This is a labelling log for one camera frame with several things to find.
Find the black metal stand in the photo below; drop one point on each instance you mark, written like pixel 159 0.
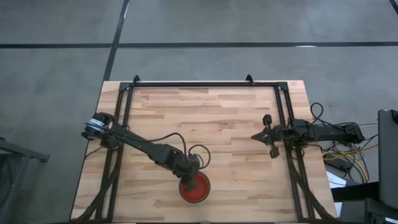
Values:
pixel 15 155

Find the white paper sheet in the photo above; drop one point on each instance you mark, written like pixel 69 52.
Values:
pixel 335 180

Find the grey flat panel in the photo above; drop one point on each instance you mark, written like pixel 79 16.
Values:
pixel 388 155

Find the red plastic bowl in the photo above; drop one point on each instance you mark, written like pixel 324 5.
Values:
pixel 202 190

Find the black metal table frame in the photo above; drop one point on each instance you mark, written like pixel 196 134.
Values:
pixel 202 84

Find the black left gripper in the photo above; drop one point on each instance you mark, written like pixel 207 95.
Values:
pixel 188 168

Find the white ribbed bowl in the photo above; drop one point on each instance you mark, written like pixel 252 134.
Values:
pixel 194 202

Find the black power brick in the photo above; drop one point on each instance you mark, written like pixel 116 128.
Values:
pixel 339 164

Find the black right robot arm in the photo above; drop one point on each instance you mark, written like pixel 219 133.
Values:
pixel 326 132

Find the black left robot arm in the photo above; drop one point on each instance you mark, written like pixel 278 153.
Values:
pixel 140 144

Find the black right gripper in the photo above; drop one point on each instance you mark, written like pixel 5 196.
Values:
pixel 281 133

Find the dark equipment box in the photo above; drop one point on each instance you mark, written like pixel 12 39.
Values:
pixel 367 205

